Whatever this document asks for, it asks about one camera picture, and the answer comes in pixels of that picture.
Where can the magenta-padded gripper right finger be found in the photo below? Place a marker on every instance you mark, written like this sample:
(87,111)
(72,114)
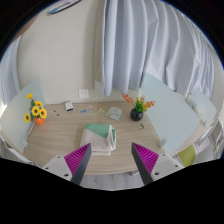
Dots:
(160,165)

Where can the fan-shaped pale blue card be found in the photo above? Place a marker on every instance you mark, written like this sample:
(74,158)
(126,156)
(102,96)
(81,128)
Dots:
(114,113)

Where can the white wall socket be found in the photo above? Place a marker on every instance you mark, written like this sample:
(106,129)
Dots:
(83,93)

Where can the small white box device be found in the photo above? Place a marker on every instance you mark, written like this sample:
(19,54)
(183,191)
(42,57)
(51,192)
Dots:
(69,106)

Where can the white pleated curtain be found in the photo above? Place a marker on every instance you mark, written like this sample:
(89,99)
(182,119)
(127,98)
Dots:
(9,73)
(153,46)

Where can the small yellow sticker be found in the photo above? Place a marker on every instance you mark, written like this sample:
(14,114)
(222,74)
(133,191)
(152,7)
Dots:
(101,111)

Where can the black round vase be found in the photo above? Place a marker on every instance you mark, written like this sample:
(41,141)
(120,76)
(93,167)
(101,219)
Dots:
(136,115)

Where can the small blue sticker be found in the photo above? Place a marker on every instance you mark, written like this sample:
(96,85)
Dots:
(83,111)

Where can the yellow-green chair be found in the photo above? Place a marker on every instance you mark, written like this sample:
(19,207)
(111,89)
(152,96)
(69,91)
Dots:
(187,155)

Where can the beige towel with green edge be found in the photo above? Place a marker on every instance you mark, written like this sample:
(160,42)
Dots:
(96,140)

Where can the oval ceiling light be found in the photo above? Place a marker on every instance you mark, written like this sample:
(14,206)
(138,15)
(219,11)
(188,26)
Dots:
(63,5)

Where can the yellow sunflower bouquet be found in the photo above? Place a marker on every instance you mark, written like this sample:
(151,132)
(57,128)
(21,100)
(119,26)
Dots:
(37,110)

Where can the orange flower bouquet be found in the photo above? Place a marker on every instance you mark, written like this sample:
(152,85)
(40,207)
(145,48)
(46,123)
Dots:
(140,104)

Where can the white partition clip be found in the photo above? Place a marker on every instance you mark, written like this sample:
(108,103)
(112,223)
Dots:
(162,143)
(24,143)

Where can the orange round vase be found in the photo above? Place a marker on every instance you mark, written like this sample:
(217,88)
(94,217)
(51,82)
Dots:
(39,121)

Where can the frosted desk partition panel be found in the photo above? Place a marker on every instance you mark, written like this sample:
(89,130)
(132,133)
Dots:
(203,106)
(166,113)
(16,116)

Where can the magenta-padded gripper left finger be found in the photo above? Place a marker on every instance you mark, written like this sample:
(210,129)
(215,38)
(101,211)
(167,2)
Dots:
(61,166)

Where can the narrow grey partition panel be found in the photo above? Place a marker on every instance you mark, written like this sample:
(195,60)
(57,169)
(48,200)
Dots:
(99,90)

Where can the small brown sticker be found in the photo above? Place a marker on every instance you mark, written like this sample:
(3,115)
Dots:
(141,126)

